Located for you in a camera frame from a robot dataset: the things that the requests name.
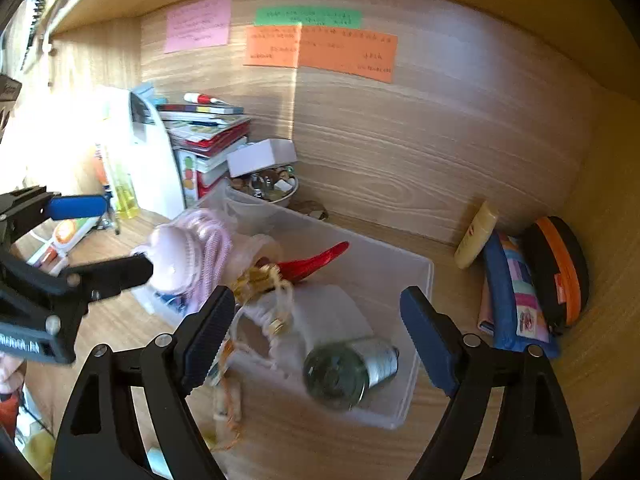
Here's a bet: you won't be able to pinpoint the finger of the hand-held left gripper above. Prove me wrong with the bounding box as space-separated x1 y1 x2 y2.
49 255 155 307
0 186 111 249

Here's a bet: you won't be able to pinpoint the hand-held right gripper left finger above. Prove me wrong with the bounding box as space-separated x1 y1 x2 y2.
50 284 237 480

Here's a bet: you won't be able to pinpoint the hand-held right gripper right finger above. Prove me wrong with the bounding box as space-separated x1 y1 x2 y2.
400 285 583 480

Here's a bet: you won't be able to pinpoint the white drawstring pouch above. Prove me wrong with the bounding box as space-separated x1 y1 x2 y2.
234 285 303 377

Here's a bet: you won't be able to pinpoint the pink round device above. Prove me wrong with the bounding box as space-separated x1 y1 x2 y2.
130 224 206 294

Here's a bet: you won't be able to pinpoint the orange braided cord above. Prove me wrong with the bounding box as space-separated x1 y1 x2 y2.
213 337 247 457

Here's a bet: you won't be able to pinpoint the gold foil wrapper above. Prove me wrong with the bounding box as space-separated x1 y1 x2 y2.
232 264 282 297

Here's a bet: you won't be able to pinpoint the translucent plastic storage box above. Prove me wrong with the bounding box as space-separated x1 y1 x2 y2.
149 194 435 431

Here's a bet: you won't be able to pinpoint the green glass bottle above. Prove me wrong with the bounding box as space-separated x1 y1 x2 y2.
302 337 401 412

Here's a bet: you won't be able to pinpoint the pink rope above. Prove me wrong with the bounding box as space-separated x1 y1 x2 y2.
171 208 234 312

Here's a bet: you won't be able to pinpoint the white translucent cup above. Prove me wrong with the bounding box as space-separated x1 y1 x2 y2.
292 284 376 357

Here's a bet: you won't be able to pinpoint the red chili-shaped ornament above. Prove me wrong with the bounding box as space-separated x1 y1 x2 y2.
276 241 351 287

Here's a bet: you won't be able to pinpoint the white glue bottle orange cap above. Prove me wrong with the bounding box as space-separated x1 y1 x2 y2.
27 217 99 267

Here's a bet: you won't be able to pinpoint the orange sunscreen tube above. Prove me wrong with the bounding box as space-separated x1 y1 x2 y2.
94 144 112 197

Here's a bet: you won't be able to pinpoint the yellow spray bottle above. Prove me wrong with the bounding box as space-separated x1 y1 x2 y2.
100 144 141 220

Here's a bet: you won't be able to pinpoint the white paper sheets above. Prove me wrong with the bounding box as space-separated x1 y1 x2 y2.
102 87 186 219

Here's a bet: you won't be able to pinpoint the wooden desk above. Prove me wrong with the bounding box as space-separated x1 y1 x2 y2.
15 205 631 480

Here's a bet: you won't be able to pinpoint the blue pencil case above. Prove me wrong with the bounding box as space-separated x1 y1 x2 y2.
477 232 560 360

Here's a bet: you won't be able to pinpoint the yellow cream tube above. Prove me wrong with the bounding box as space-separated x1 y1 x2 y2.
453 200 500 270

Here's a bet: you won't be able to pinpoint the black and orange pouch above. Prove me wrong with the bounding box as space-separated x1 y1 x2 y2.
522 215 590 337

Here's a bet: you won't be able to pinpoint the stack of books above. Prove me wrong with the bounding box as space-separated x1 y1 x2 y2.
154 102 252 202

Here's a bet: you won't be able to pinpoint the white bowl with trinkets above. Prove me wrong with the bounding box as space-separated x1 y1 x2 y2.
224 172 300 209

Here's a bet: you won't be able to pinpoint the white cardboard box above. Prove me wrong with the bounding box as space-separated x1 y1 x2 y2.
225 138 300 179

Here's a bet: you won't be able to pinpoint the pink sticky note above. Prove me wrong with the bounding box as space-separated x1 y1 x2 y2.
163 0 234 55

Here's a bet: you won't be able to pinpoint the orange sticky note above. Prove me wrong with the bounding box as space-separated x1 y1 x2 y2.
298 27 399 84
243 25 301 68

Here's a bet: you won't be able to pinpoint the green sticky note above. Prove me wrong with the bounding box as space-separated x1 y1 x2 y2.
253 7 362 30

